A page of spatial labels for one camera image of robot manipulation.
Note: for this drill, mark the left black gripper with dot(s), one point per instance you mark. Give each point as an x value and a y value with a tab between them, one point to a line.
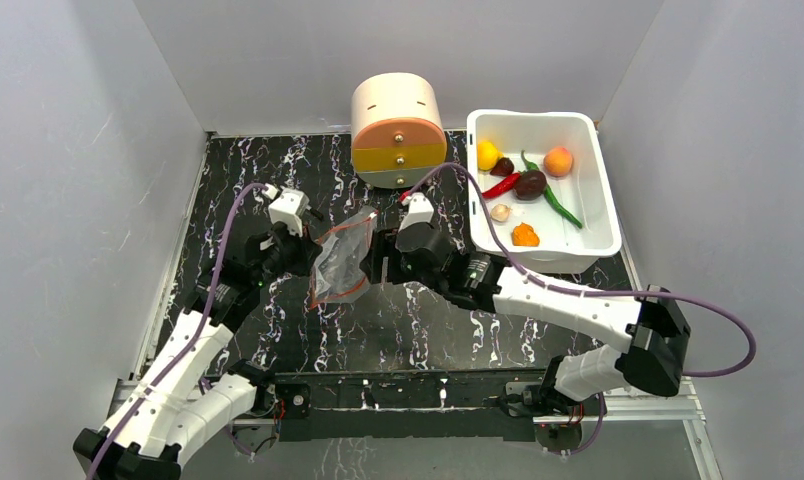
306	247

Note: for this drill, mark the clear zip bag orange zipper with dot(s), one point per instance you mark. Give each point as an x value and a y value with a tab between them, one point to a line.
337	277

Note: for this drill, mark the white plastic bin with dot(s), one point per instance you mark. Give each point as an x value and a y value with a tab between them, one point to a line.
585	191

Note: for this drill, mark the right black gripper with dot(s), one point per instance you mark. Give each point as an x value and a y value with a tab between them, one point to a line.
385	254

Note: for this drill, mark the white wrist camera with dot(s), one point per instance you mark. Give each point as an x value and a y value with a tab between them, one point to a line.
419	209
287	207

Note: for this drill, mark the orange peach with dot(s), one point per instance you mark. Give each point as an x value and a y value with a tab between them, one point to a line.
558	162

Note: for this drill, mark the round three-drawer cabinet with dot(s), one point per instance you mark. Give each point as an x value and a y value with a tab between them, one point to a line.
397	133

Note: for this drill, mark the garlic bulb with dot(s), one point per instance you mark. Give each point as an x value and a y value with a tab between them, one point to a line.
500	213

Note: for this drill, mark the small orange pepper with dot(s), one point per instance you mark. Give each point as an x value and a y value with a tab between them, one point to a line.
524	235

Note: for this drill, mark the red chili pepper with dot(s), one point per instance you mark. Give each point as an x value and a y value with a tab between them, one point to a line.
504	186

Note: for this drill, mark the yellow lemon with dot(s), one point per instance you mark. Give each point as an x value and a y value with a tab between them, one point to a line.
487	155

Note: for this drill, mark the small dark red fruit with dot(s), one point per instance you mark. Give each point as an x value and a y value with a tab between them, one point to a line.
503	168

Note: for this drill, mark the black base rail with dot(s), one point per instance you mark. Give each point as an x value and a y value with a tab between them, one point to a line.
502	403

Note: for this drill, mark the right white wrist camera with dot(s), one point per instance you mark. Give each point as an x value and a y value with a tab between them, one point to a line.
419	209

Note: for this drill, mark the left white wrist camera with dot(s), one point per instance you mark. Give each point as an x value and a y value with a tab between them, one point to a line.
287	207

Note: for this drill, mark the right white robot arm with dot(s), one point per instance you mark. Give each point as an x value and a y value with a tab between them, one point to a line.
644	337

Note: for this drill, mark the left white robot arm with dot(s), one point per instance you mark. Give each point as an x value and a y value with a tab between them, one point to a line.
160	427

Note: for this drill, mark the dark purple plum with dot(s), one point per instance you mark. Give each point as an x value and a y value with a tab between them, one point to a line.
530	185

